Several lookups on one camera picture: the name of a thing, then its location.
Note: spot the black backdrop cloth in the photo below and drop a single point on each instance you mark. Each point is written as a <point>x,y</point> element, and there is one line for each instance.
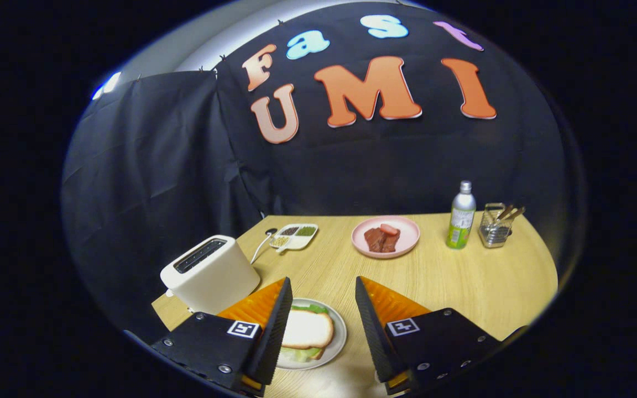
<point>158,177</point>

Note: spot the white round plate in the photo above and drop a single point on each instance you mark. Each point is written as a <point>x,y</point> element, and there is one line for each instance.
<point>339,334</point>

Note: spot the green label bottle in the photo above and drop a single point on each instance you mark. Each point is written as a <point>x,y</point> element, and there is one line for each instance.
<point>461,221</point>

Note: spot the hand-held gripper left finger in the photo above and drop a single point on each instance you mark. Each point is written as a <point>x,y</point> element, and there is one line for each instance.
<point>274,331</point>

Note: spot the wooden utensils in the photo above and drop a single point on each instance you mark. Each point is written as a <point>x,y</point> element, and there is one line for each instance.
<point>509,213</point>

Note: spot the brown meat slice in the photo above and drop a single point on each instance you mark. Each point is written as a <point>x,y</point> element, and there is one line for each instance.
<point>376,241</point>

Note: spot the green lettuce leaf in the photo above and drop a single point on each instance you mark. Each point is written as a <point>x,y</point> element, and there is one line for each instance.
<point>313,308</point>

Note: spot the pink plate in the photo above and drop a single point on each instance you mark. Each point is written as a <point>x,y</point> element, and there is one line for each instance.
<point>410,237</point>

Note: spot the red sausage slice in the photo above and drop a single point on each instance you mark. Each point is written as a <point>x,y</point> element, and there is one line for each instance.
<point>389,229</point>

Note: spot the white bread slice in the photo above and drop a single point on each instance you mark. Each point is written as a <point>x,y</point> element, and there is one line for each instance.
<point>307,329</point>

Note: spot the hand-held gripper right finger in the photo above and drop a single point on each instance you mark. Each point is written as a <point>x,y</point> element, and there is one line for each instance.
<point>374,331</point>

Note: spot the white toaster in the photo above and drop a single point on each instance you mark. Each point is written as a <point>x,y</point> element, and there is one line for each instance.
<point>213,282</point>

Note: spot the white divided seed dish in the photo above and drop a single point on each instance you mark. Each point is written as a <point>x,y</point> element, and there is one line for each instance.
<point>295,241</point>

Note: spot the small ceiling light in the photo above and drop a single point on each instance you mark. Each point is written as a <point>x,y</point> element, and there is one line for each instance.
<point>109,84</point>

